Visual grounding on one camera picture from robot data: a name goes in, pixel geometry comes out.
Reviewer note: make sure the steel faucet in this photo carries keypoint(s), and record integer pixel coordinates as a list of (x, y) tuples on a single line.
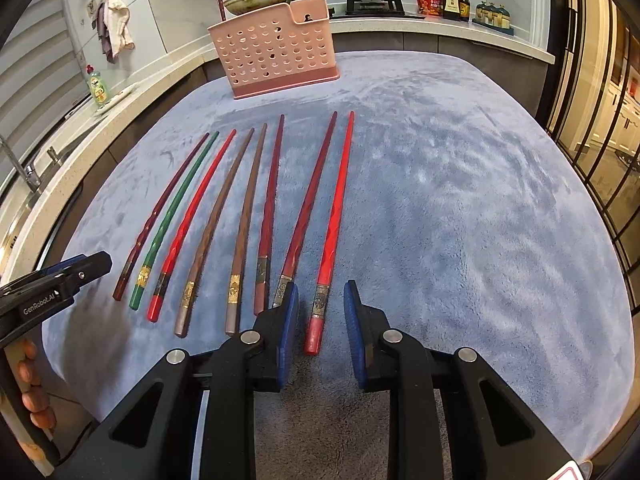
[(30, 172)]

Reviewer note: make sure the white window blinds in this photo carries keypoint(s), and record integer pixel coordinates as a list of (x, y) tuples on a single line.
[(40, 100)]

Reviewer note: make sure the brown chopstick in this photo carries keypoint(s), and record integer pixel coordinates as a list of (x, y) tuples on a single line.
[(182, 320), (231, 317)]

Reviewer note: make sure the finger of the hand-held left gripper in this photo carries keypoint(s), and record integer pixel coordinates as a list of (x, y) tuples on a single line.
[(85, 266)]

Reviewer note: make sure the green dish soap bottle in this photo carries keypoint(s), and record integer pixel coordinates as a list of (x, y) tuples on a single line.
[(98, 90)]

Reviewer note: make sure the blue-grey plush mat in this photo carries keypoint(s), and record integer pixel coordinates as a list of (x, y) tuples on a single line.
[(450, 210)]

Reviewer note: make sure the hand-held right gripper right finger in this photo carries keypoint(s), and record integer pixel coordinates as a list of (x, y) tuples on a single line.
[(351, 320)]

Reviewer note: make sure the pink perforated utensil holder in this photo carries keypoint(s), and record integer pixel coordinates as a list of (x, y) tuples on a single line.
[(270, 55)]

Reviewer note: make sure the person's left hand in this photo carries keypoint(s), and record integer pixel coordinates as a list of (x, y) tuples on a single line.
[(31, 380)]

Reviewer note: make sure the black framed glass door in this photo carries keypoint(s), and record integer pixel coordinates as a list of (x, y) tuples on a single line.
[(600, 110)]

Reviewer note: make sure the purple hanging cloth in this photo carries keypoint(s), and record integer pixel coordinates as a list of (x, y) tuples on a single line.
[(104, 35)]

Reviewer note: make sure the white tray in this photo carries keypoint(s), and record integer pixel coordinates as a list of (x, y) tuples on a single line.
[(122, 96)]

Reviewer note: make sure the red instant noodle bowl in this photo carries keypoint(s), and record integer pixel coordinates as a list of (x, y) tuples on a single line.
[(430, 5)]

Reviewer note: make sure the black gas stove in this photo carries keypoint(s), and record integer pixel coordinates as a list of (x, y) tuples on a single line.
[(375, 7)]

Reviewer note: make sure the white hanging towel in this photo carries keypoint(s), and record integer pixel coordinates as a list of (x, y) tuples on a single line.
[(117, 25)]

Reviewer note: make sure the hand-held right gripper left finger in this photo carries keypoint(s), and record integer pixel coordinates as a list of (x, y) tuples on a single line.
[(290, 315)]

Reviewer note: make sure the spice jar set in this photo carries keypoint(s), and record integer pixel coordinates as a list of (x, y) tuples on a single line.
[(492, 15)]

